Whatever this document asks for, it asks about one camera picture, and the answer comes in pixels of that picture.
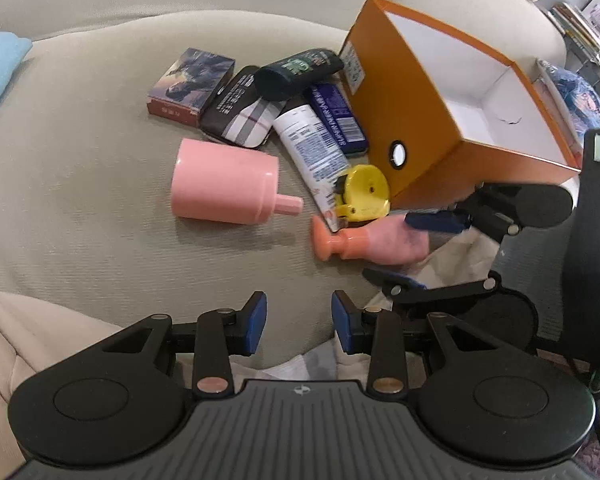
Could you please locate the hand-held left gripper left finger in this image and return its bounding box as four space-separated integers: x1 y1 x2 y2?
100 290 268 397

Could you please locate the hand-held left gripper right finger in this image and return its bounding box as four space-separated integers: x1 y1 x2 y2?
331 290 498 397

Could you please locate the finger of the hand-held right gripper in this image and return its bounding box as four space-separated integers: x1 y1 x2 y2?
362 267 502 307
405 182 523 247

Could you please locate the pink bottle with orange cap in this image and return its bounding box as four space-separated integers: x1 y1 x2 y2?
312 212 431 266

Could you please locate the yellow tape measure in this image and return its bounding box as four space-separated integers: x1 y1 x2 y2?
332 164 392 223

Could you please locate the orange cardboard box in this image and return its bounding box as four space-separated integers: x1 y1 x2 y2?
338 0 583 211

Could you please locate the white tube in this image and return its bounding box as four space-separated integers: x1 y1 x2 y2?
272 102 353 233

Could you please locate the patterned beige cloth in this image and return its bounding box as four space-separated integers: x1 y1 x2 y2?
260 225 571 381

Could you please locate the pink plastic cup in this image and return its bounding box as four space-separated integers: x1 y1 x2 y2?
170 137 305 226

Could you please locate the blue tin case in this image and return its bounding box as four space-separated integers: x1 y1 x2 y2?
307 81 370 157

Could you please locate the blue printed pillow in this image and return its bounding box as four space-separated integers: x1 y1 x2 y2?
535 57 600 148

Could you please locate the beige fabric sofa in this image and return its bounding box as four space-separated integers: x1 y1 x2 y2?
0 0 568 356

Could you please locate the dark green bottle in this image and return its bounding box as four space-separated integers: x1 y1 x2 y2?
253 48 345 102

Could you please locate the black plaid case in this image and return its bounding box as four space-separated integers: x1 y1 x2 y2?
199 65 288 150

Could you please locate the cluttered shelf with books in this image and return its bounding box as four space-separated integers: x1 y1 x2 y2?
547 0 600 61

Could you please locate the illustrated card box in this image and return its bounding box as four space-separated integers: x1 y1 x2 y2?
146 47 237 128

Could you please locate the beige cushion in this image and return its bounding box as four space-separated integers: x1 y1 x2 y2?
0 285 126 480

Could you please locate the light blue cloth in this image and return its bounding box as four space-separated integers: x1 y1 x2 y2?
0 29 33 128

